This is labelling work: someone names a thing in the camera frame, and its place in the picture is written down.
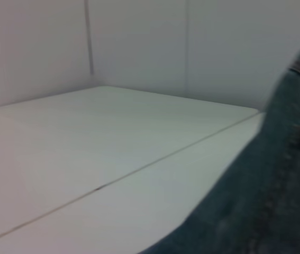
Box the blue denim shorts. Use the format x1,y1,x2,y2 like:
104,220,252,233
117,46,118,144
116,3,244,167
139,35,300,254

